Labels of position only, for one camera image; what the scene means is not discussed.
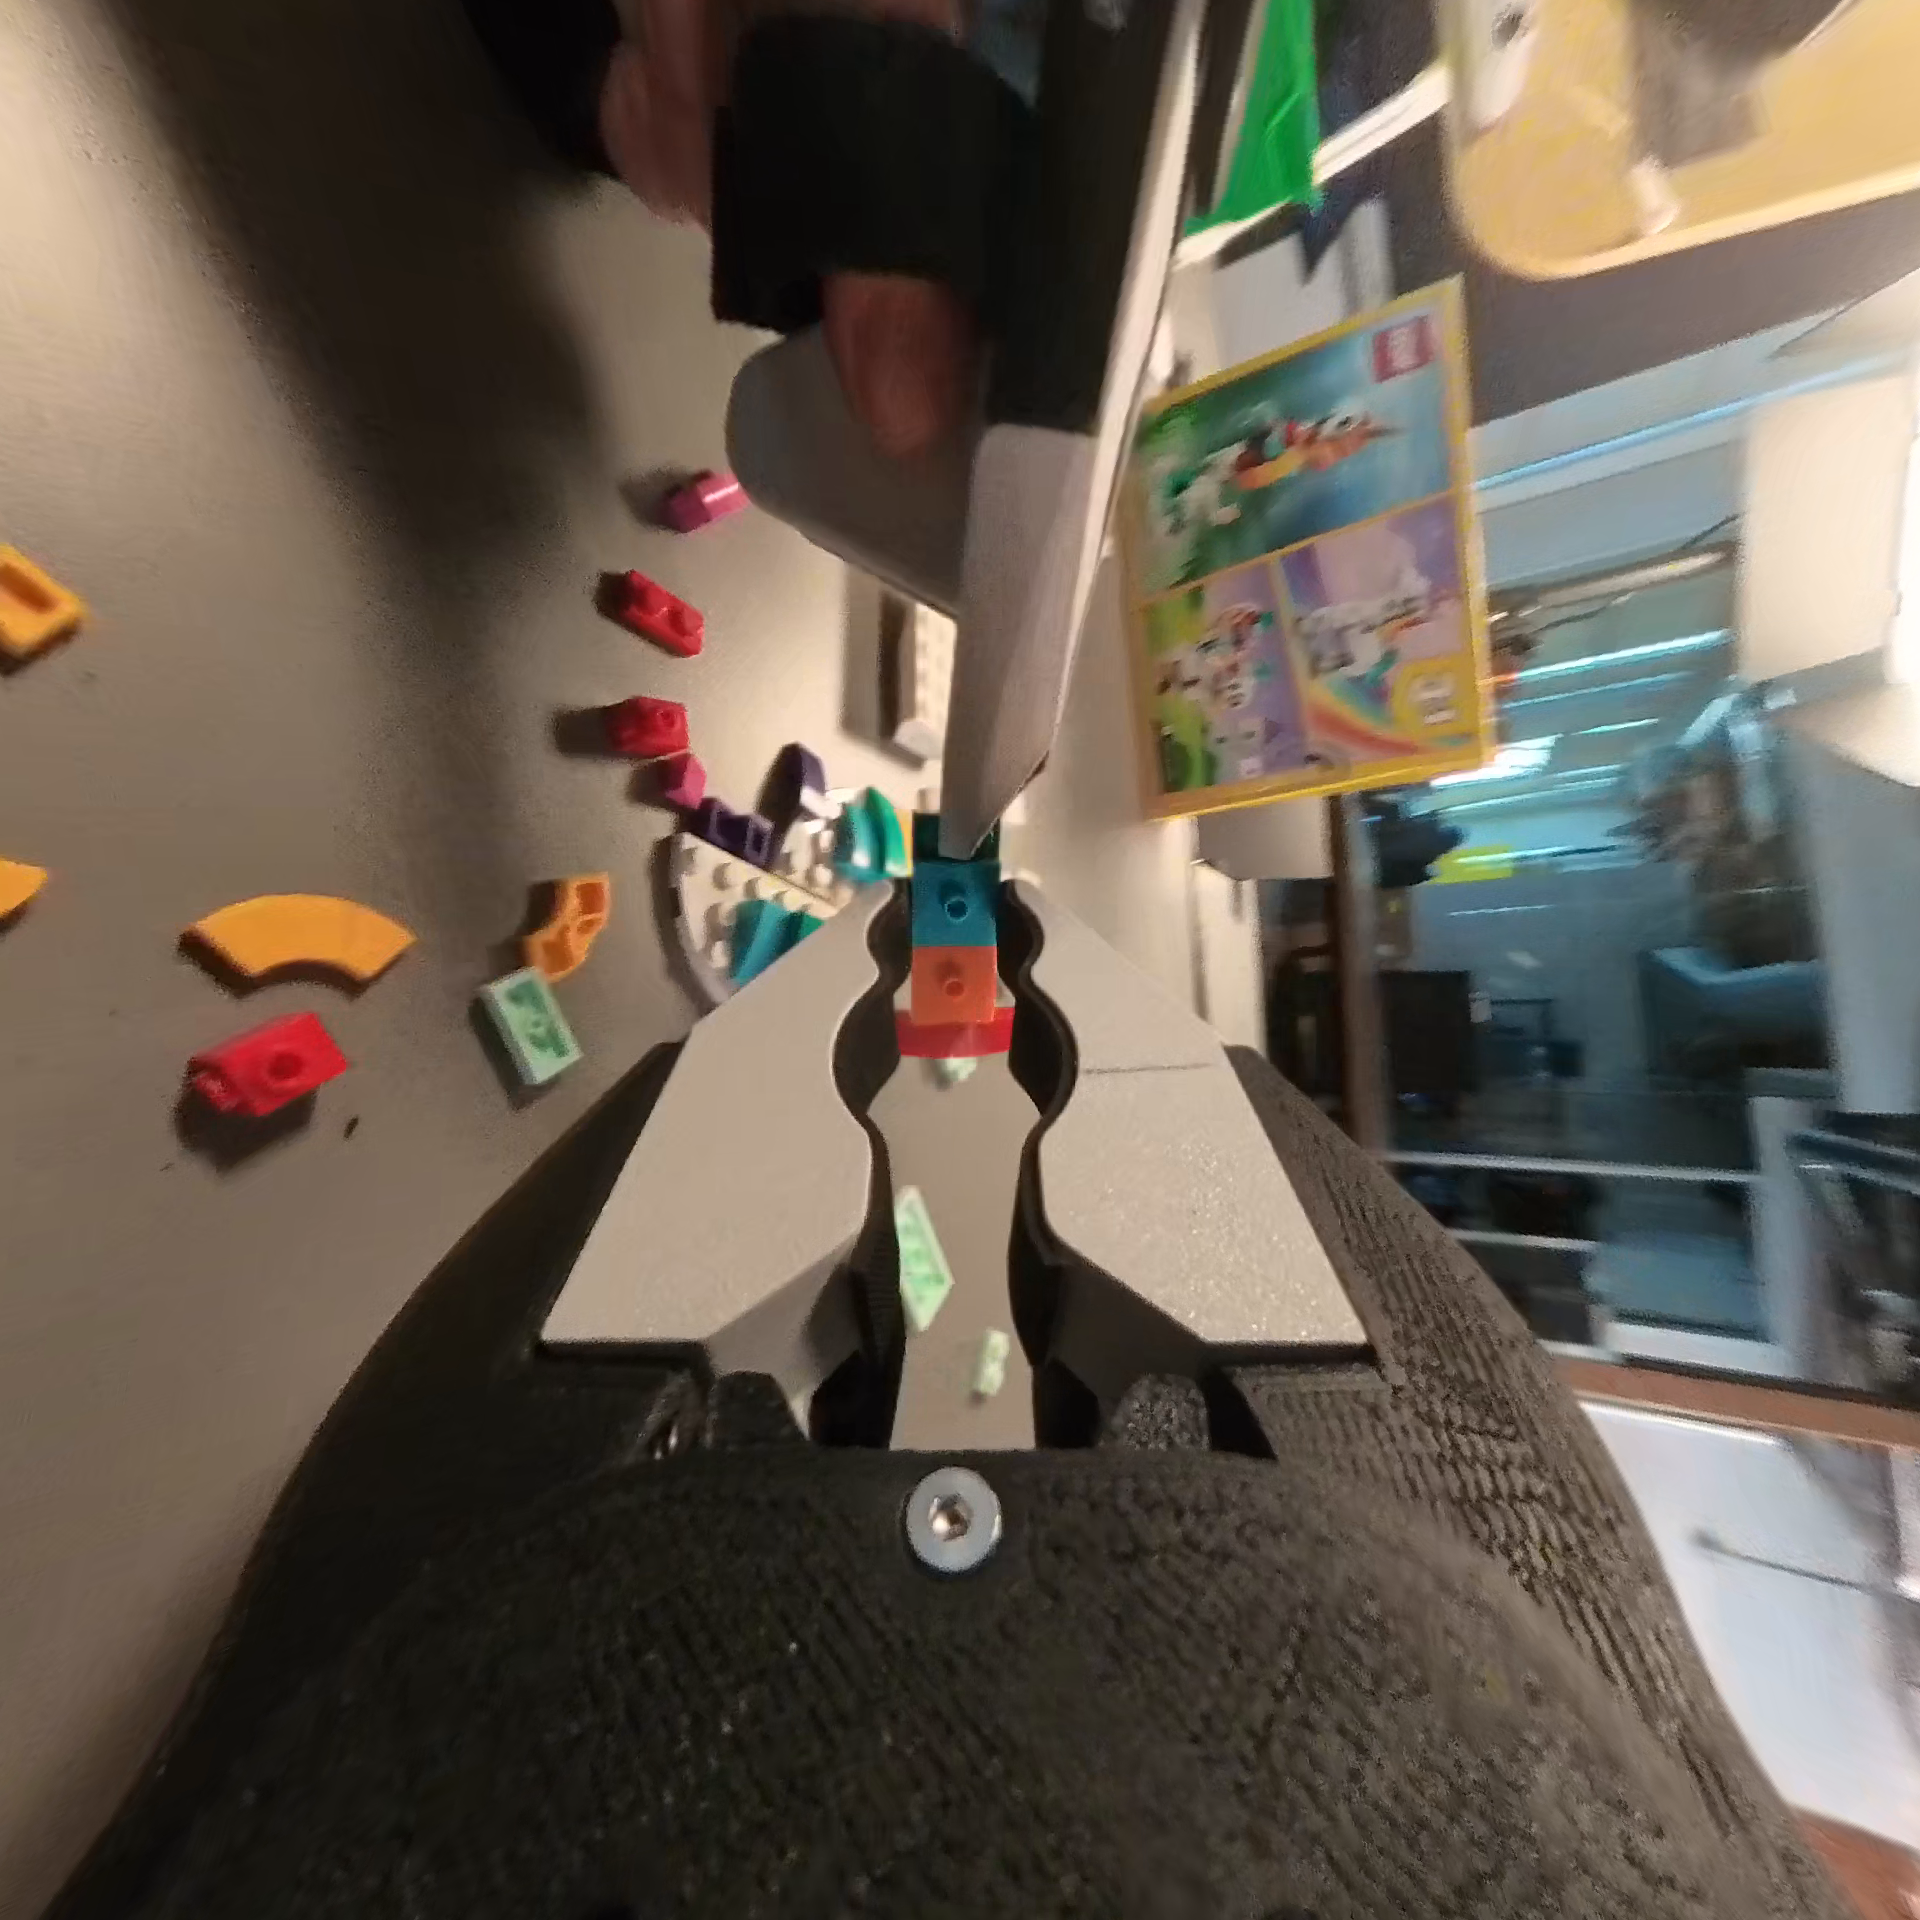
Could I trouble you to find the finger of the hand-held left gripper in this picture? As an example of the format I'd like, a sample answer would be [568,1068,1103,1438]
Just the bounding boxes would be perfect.
[1036,0,1211,789]
[939,422,1121,860]

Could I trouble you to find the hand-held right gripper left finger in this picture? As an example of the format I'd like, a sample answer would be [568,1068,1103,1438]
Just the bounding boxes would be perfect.
[540,883,914,1420]

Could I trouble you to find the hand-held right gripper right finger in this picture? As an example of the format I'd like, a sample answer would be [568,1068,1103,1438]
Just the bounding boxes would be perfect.
[1001,883,1369,1440]

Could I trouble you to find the large white lego brick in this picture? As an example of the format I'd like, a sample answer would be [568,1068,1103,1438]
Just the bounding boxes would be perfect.
[843,575,962,768]

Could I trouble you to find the rainbow lego plate assembly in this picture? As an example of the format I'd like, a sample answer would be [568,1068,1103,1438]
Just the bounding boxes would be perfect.
[667,779,914,1009]

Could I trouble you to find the teal square lego plate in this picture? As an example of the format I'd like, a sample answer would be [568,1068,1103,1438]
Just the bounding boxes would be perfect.
[911,808,1001,951]

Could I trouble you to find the orange square lego plate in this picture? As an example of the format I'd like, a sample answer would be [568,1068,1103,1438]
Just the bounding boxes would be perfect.
[904,944,1004,1024]

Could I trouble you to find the large mint lego plate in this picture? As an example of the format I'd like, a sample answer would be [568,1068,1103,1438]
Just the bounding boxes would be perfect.
[891,1183,961,1332]

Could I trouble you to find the small mint lego plate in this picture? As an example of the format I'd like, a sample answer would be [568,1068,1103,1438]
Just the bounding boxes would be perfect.
[479,967,585,1086]

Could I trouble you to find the yellow lego set box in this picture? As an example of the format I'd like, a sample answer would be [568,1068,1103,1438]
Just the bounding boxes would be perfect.
[1117,276,1500,823]

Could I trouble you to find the orange curved lego piece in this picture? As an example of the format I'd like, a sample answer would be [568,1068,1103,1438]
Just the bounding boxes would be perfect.
[521,872,616,981]

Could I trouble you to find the dark red lego plate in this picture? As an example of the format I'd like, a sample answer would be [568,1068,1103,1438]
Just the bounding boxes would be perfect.
[600,568,705,655]

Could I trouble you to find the bright red lego brick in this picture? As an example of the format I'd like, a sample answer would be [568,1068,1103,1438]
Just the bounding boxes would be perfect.
[187,1013,349,1120]

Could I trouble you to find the orange arc lego piece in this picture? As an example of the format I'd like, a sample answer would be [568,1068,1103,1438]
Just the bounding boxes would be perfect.
[180,896,416,988]

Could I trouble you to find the person's left hand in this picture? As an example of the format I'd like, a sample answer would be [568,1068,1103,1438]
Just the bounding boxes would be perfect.
[600,0,994,461]

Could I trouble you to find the green plastic bin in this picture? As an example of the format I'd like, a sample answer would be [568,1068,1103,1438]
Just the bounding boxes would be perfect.
[1185,0,1321,241]

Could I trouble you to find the orange studded wedge piece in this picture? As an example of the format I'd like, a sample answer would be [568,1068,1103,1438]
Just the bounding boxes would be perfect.
[0,543,87,662]

